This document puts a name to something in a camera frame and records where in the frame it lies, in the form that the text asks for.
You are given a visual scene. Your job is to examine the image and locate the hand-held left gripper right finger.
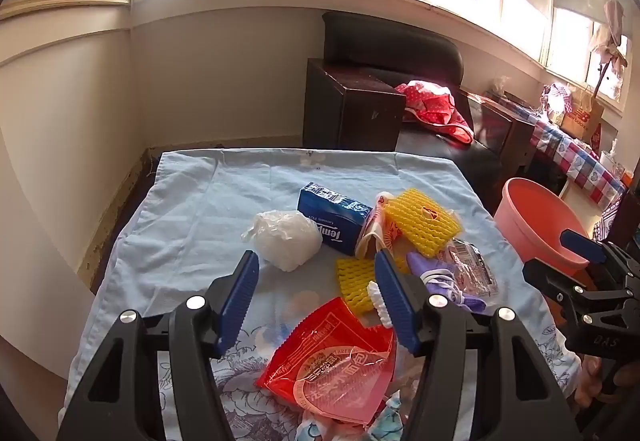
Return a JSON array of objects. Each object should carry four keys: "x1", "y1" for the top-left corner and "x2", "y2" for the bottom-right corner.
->
[{"x1": 374, "y1": 251, "x2": 583, "y2": 441}]

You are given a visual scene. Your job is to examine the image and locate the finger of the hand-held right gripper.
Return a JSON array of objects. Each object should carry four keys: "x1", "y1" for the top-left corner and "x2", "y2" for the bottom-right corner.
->
[
  {"x1": 560, "y1": 230, "x2": 640, "y2": 282},
  {"x1": 522, "y1": 261, "x2": 640, "y2": 322}
]

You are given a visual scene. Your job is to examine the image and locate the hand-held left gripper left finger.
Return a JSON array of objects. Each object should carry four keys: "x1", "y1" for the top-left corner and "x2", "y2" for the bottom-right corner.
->
[{"x1": 57, "y1": 250, "x2": 261, "y2": 441}]

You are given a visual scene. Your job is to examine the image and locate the pink plastic basin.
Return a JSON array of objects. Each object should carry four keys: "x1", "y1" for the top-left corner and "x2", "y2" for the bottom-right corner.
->
[{"x1": 495, "y1": 178, "x2": 598, "y2": 277}]

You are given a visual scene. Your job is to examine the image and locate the large yellow foam net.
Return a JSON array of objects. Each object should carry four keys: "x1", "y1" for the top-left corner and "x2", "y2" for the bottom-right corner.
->
[{"x1": 385, "y1": 188, "x2": 462, "y2": 259}]

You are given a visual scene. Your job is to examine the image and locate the red snack packet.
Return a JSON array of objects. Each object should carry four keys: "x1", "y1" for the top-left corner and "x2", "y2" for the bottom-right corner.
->
[{"x1": 255, "y1": 297, "x2": 398, "y2": 424}]

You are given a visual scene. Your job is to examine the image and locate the person's right hand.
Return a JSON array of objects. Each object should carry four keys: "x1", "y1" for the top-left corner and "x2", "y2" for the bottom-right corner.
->
[{"x1": 574, "y1": 355, "x2": 640, "y2": 422}]

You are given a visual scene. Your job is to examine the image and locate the small yellow foam net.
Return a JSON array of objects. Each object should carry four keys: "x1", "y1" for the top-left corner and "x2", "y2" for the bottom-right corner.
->
[{"x1": 335, "y1": 256, "x2": 408, "y2": 313}]

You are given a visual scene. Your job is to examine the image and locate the purple glove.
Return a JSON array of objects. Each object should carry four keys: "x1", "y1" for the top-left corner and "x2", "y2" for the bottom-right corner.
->
[{"x1": 406, "y1": 251, "x2": 487, "y2": 314}]

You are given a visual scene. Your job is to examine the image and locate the pink printed paper bag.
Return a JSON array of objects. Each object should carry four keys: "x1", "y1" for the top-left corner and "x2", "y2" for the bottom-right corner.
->
[{"x1": 355, "y1": 191, "x2": 406, "y2": 263}]

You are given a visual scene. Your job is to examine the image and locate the clear plastic wrapper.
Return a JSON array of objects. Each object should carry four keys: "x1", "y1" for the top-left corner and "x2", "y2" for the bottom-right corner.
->
[{"x1": 445, "y1": 238, "x2": 500, "y2": 297}]

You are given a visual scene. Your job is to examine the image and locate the table with checkered cloth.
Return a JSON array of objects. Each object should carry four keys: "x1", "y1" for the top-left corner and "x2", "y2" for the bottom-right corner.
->
[{"x1": 530, "y1": 111, "x2": 628, "y2": 202}]

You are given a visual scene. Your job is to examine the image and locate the blue tissue pack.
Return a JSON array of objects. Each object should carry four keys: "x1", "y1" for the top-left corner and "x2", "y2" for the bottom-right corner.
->
[{"x1": 297, "y1": 182, "x2": 373, "y2": 256}]

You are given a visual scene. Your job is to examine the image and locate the light blue cloth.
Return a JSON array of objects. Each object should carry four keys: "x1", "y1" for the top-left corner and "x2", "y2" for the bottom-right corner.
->
[{"x1": 59, "y1": 148, "x2": 583, "y2": 441}]

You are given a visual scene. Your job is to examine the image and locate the brown paper bag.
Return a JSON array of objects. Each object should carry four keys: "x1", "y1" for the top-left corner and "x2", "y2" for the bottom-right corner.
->
[{"x1": 560, "y1": 91, "x2": 606, "y2": 142}]

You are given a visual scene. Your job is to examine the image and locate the red checked plastic bag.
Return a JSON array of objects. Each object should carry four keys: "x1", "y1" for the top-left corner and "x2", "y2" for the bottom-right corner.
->
[{"x1": 540, "y1": 82, "x2": 571, "y2": 122}]

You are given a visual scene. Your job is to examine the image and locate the red dotted cloth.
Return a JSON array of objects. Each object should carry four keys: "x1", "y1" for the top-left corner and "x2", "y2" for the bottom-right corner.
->
[{"x1": 395, "y1": 80, "x2": 475, "y2": 146}]

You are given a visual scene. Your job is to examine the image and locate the beige dried plant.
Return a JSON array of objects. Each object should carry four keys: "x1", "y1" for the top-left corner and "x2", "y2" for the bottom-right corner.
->
[{"x1": 590, "y1": 0, "x2": 631, "y2": 70}]

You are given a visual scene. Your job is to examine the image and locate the black leather armchair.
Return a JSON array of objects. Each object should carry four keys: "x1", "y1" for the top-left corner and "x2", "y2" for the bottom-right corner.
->
[{"x1": 302, "y1": 11, "x2": 536, "y2": 202}]

